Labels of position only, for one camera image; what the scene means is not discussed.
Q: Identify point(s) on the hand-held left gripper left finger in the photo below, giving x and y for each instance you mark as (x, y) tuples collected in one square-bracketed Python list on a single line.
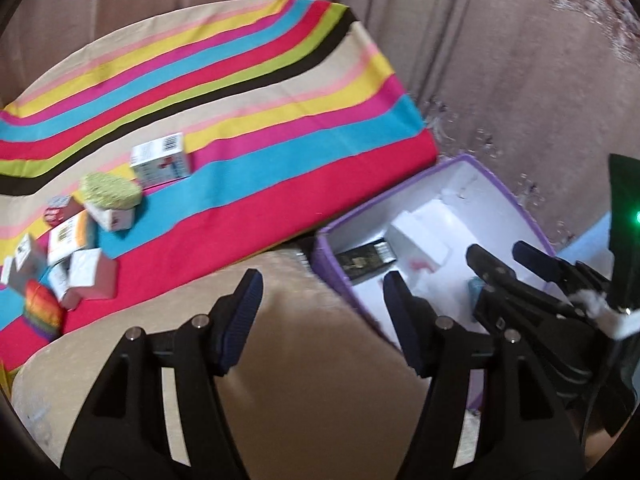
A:
[(240, 310)]

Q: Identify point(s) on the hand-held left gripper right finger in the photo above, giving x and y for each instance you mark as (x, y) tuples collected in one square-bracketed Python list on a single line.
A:
[(402, 320)]

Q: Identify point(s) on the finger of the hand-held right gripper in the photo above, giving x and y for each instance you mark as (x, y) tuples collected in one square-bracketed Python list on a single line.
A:
[(540, 260), (487, 267)]

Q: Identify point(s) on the purple storage box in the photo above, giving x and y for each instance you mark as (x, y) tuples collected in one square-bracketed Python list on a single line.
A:
[(475, 200)]

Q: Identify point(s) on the white box with red mark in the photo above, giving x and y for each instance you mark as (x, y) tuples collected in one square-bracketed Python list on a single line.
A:
[(115, 219)]

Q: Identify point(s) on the green round scrubber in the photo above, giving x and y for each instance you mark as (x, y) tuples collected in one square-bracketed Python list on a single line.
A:
[(110, 191)]

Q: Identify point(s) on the small white packet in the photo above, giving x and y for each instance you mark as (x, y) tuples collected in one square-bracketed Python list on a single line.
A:
[(60, 285)]

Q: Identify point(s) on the orange box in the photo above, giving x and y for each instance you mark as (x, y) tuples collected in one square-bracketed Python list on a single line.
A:
[(72, 237)]

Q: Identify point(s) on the rainbow striped pouch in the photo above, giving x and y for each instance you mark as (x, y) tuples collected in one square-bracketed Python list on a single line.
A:
[(42, 310)]

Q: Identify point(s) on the white printed box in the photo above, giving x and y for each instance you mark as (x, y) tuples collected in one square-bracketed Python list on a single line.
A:
[(25, 255)]

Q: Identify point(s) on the small teal box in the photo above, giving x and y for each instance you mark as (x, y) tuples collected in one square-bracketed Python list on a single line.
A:
[(474, 292)]

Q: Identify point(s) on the light blue fabric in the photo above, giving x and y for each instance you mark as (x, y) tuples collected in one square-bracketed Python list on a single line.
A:
[(585, 234)]

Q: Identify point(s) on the white box red print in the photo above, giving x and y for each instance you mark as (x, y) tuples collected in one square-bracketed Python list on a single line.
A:
[(420, 272)]

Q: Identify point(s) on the white fluffy tuft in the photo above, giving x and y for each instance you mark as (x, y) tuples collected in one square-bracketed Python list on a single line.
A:
[(600, 312)]

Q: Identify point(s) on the black box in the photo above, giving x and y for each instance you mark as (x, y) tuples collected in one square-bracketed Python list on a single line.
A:
[(365, 260)]

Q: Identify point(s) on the long white box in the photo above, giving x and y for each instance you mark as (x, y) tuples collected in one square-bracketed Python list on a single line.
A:
[(420, 240)]

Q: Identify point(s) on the white silver carton box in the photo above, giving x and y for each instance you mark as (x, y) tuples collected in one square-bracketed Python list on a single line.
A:
[(160, 160)]

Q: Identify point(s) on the colourful striped cloth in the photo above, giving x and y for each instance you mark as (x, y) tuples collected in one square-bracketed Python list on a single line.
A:
[(250, 125)]

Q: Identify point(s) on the beige curtain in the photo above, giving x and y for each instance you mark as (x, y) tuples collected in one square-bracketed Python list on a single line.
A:
[(525, 60)]

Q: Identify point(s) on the small red box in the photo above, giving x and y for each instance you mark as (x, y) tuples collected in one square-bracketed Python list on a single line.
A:
[(57, 208)]

